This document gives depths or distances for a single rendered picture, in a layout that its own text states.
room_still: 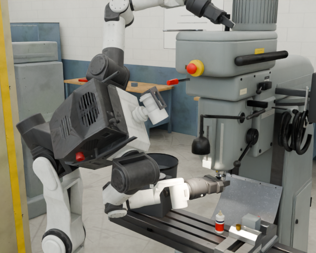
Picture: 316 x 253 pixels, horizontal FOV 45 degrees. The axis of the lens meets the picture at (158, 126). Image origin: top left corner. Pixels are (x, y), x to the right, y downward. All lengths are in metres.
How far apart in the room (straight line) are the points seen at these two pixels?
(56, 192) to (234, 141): 0.75
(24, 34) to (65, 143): 7.72
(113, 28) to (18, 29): 7.67
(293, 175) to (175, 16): 5.18
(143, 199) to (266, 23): 0.91
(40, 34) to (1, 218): 6.01
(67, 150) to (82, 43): 7.28
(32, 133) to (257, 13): 1.06
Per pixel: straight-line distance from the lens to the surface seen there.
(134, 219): 1.99
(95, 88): 1.31
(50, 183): 1.58
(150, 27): 7.24
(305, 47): 5.89
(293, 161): 2.03
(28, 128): 1.61
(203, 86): 1.53
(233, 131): 1.56
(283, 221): 2.13
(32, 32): 8.77
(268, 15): 1.76
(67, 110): 1.39
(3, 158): 2.96
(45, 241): 1.72
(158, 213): 1.98
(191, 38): 1.43
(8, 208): 3.11
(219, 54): 1.38
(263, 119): 1.74
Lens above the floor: 1.90
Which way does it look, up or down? 15 degrees down
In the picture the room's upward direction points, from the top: straight up
